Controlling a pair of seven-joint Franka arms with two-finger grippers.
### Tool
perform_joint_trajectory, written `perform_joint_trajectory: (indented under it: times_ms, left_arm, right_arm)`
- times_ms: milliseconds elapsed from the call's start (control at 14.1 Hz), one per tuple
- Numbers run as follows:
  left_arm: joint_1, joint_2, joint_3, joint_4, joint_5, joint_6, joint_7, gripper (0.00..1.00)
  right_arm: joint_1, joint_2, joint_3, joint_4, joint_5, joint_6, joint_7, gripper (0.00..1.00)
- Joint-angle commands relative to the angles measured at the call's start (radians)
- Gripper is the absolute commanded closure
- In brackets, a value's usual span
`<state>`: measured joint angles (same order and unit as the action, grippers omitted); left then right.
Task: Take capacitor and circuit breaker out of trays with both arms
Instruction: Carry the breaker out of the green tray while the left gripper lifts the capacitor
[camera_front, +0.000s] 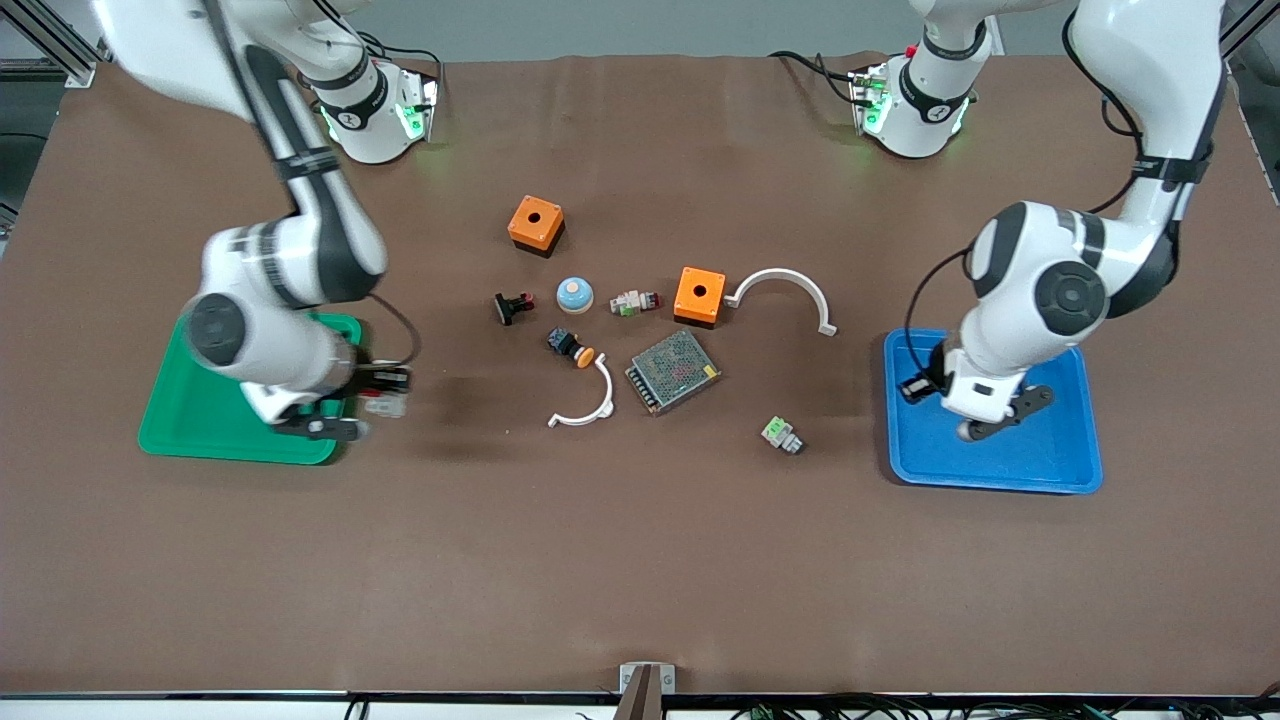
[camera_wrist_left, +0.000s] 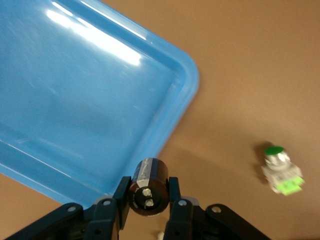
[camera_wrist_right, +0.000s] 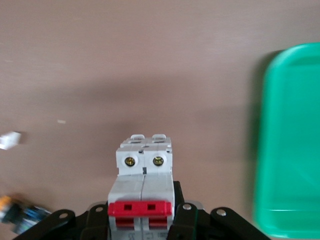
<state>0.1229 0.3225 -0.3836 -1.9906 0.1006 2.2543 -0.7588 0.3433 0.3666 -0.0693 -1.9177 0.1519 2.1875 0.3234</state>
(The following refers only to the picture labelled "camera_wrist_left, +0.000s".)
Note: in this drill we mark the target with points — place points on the green cap push button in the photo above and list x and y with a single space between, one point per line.
280 170

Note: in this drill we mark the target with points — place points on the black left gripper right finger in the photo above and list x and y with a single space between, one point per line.
185 220

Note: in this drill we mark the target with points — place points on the black cylindrical capacitor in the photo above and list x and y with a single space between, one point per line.
150 190

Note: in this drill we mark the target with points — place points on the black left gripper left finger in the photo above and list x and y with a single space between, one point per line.
100 220

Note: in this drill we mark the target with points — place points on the blue plastic tray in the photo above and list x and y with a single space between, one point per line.
75 100

